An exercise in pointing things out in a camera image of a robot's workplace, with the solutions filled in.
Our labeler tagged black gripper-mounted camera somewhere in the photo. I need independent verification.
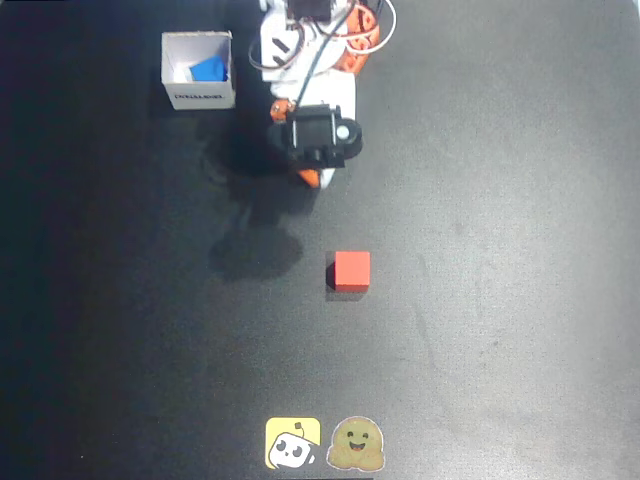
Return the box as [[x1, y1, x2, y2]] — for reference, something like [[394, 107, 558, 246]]
[[266, 103, 363, 174]]

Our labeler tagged yellow robot sticker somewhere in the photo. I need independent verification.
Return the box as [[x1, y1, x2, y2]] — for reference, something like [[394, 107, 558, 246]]
[[264, 416, 322, 471]]

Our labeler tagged white servo cable loop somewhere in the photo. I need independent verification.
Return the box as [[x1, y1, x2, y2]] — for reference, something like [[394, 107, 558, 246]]
[[347, 0, 398, 54], [248, 22, 307, 81]]

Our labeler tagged white cardboard box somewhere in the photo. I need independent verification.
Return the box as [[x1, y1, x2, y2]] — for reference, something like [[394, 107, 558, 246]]
[[160, 30, 237, 111]]

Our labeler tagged black camera cable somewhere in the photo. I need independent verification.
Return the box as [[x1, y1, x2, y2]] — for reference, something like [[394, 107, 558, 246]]
[[293, 9, 359, 110]]

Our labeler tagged smiling hugging face sticker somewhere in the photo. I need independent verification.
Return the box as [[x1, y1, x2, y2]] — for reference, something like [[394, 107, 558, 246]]
[[326, 415, 386, 472]]

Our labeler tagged red cube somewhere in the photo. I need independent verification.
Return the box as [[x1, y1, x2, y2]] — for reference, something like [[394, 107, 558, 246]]
[[328, 250, 372, 294]]

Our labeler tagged blue cube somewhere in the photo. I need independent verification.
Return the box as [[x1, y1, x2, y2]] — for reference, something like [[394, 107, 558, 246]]
[[188, 55, 231, 83]]

